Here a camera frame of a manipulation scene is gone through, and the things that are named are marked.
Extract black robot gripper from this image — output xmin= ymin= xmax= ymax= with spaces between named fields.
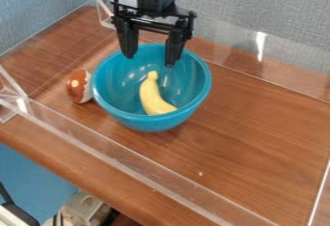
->
xmin=110 ymin=0 xmax=196 ymax=68

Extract blue plastic bowl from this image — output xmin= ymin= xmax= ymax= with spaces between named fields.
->
xmin=90 ymin=43 xmax=211 ymax=132

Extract yellow toy banana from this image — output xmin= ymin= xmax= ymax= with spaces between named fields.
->
xmin=138 ymin=71 xmax=176 ymax=115

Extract brown white toy mushroom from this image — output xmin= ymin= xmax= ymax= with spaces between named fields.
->
xmin=65 ymin=70 xmax=92 ymax=103

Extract clear acrylic back barrier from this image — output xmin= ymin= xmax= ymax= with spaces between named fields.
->
xmin=93 ymin=0 xmax=330 ymax=103

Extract clear acrylic barrier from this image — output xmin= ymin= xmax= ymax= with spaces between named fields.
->
xmin=0 ymin=67 xmax=276 ymax=226
xmin=93 ymin=0 xmax=330 ymax=103

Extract clear acrylic front barrier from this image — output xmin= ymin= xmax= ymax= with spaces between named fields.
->
xmin=0 ymin=67 xmax=276 ymax=226

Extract grey box under table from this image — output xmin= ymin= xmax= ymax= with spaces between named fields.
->
xmin=58 ymin=190 xmax=112 ymax=226

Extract black chair edge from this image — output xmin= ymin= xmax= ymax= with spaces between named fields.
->
xmin=0 ymin=183 xmax=40 ymax=226

